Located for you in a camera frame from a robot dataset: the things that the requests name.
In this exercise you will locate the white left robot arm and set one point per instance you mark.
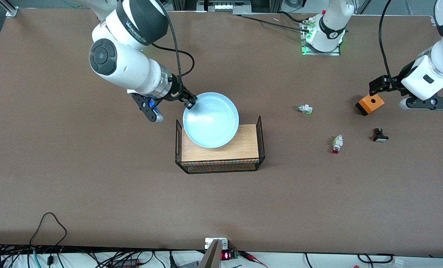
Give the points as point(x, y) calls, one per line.
point(329, 29)

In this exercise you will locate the light blue plate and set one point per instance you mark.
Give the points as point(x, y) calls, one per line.
point(211, 120)

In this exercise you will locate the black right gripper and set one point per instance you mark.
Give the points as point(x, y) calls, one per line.
point(177, 90)

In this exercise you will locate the red push button switch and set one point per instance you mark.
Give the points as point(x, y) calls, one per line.
point(337, 143)

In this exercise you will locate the grey metal camera stand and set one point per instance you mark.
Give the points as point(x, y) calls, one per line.
point(212, 257)

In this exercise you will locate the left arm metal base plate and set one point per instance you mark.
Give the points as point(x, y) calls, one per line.
point(307, 52)

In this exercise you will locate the green push button switch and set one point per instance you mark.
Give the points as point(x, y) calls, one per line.
point(305, 109)

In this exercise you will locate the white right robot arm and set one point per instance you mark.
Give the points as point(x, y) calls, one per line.
point(132, 56)

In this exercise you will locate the red clip lead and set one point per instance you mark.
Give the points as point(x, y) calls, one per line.
point(253, 257)

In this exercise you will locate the orange button enclosure box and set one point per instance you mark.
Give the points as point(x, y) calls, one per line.
point(371, 104)

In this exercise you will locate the red digit display module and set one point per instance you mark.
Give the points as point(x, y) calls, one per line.
point(228, 255)

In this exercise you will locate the wooden board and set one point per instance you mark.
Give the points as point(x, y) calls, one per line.
point(243, 149)

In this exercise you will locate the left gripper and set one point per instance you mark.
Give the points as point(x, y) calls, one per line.
point(395, 84)

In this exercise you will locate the black square push button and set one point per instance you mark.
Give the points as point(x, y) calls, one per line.
point(379, 136)

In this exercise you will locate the aluminium frame profile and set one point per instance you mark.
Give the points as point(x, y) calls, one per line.
point(11, 8)

